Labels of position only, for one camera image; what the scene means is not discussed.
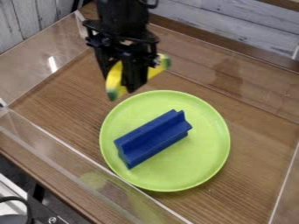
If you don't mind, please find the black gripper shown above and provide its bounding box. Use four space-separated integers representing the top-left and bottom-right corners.
82 0 158 93

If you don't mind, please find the yellow toy banana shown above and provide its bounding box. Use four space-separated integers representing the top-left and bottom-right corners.
105 53 170 101

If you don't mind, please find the green round plate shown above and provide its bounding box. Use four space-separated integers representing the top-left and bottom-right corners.
98 90 229 192

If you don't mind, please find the blue foam block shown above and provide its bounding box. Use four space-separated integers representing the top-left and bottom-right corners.
113 109 192 169

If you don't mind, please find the clear acrylic enclosure wall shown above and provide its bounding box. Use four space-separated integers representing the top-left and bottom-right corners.
0 16 299 224

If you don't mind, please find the black cable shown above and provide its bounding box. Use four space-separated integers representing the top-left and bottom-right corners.
0 195 36 224

